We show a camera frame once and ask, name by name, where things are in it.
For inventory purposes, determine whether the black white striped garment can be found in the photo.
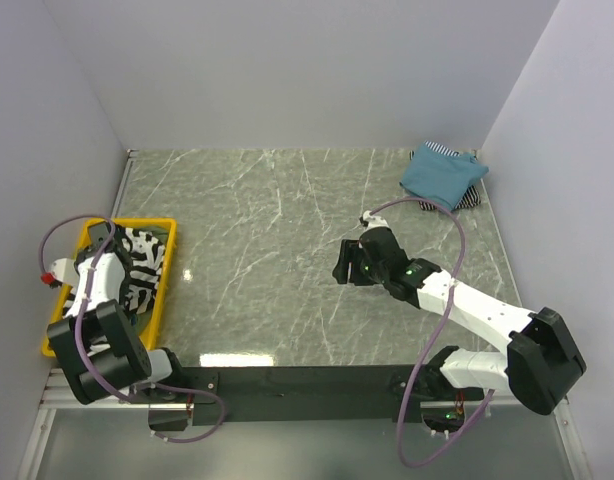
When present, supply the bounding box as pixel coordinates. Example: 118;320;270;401
61;224;169;351

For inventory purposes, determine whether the teal ribbed tank top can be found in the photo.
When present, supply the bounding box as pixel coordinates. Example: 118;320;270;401
399;141;489;211

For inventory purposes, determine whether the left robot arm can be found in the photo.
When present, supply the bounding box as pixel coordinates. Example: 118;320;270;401
41;218;187;405

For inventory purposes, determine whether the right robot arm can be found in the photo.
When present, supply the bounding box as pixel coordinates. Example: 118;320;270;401
332;226;586;415

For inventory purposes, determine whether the yellow plastic bin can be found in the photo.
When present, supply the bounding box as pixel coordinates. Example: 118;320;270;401
41;217;178;358

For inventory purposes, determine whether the olive green garment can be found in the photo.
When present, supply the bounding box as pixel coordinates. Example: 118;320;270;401
123;225;169;334

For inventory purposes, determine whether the dark striped folded garment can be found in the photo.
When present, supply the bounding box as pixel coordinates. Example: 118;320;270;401
419;185;481;211

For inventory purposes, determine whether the blue white striped folded garment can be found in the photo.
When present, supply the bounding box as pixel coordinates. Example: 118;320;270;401
425;141;460;157

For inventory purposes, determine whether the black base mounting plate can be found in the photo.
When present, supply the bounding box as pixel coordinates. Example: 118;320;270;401
126;366;488;433

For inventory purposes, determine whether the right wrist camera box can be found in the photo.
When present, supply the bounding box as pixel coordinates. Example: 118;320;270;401
359;210;389;231

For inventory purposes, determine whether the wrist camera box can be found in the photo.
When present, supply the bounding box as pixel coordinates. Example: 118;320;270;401
41;258;80;288
359;210;389;231

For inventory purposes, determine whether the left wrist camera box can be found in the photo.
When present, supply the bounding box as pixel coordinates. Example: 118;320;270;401
41;258;80;288

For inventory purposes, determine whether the aluminium rail frame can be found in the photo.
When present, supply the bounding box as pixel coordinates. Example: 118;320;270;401
40;364;569;416

